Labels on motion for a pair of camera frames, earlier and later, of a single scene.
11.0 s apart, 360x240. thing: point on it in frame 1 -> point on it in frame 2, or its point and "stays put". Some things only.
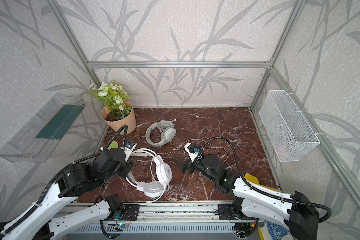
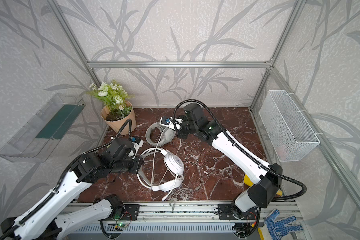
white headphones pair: (168, 132) stays put
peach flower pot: (116, 124) stays put
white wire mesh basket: (287, 130) stays put
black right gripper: (192, 165) -> (182, 129)
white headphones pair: (164, 174) -> (173, 163)
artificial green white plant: (115, 97) stays put
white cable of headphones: (161, 129) -> (157, 144)
